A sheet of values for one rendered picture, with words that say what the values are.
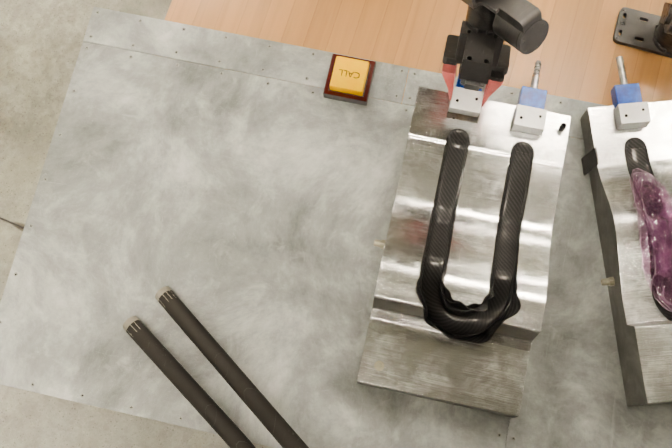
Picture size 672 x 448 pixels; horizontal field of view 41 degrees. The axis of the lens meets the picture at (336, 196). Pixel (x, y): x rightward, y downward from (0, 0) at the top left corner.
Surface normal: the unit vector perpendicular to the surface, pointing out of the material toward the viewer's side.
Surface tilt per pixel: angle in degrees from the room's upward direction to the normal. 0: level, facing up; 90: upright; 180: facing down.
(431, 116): 0
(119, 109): 0
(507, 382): 0
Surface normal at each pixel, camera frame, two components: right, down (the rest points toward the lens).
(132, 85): -0.03, -0.26
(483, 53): 0.08, -0.72
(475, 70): -0.21, 0.66
